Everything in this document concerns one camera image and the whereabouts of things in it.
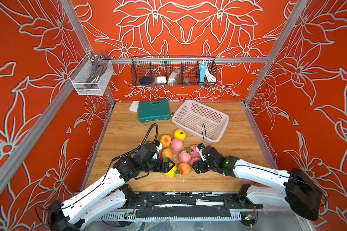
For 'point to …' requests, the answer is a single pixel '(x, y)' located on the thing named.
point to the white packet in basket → (161, 79)
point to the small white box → (134, 106)
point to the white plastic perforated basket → (212, 124)
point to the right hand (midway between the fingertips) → (194, 165)
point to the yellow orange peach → (167, 153)
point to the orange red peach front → (184, 168)
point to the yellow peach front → (171, 174)
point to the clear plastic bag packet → (173, 78)
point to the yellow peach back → (180, 134)
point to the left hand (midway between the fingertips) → (167, 163)
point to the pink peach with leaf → (184, 156)
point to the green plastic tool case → (153, 110)
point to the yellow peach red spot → (165, 140)
